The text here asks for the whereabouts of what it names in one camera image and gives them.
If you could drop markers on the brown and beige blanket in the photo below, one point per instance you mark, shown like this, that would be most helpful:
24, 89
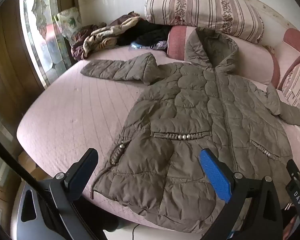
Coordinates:
97, 36

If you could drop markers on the wooden wardrobe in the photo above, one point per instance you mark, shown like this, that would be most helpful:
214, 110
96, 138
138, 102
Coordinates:
7, 62

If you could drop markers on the floral green cushion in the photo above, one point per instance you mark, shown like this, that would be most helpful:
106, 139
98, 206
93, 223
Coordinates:
68, 22

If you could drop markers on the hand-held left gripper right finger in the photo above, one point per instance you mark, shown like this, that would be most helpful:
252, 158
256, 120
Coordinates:
215, 175

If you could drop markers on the striped cushion at right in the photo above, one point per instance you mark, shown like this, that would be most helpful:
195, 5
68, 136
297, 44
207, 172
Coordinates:
298, 85

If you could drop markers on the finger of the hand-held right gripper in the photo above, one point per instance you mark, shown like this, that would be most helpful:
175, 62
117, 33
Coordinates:
296, 170

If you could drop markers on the stained glass window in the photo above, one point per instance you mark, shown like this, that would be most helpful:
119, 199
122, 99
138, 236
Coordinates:
42, 30

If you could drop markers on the striped floral pillow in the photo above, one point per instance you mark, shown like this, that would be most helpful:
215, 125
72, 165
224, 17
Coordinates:
197, 7

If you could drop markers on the blue plastic bag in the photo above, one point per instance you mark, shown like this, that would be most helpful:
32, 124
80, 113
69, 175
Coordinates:
136, 45

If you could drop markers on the black clothes pile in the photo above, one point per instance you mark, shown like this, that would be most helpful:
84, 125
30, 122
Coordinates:
150, 33

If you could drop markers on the pink bolster pillow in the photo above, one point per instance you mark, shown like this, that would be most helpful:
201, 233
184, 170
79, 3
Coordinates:
250, 62

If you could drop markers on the clear plastic bag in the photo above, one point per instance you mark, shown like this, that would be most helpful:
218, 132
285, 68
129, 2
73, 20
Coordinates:
161, 45

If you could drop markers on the pink quilted bed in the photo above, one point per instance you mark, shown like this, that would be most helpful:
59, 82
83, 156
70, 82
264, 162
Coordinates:
72, 115

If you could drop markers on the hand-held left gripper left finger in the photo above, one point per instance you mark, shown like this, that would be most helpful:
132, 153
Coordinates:
82, 170

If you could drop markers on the olive quilted hooded jacket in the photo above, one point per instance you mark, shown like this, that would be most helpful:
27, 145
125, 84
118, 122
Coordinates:
180, 110

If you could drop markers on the dark pink pillow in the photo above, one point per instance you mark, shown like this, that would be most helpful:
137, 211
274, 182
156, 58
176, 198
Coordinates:
293, 45

